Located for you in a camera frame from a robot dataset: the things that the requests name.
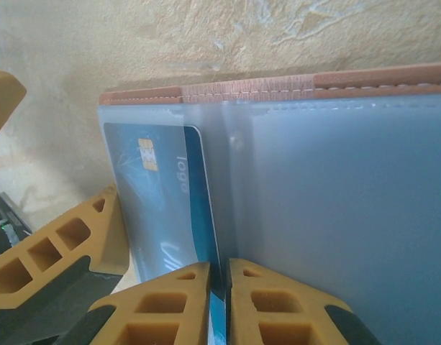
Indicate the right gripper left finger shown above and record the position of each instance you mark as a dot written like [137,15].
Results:
[159,305]

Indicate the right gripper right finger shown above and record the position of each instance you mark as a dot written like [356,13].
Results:
[277,312]

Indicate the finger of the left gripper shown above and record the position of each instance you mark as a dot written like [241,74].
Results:
[2,97]
[44,255]

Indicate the blue chip credit card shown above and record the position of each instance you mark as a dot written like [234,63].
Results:
[152,201]

